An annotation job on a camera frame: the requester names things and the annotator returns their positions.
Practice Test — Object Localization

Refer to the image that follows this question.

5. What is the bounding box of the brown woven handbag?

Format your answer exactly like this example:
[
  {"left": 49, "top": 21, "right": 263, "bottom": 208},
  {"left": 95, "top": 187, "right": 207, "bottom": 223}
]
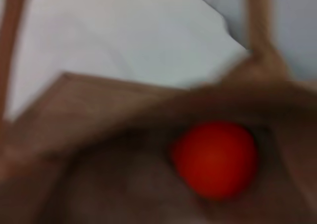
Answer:
[{"left": 0, "top": 0, "right": 317, "bottom": 224}]

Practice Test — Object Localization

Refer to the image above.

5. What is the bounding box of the orange toy fruit with stem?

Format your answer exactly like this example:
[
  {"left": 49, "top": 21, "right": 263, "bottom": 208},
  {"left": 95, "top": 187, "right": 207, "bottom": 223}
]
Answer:
[{"left": 170, "top": 120, "right": 260, "bottom": 201}]

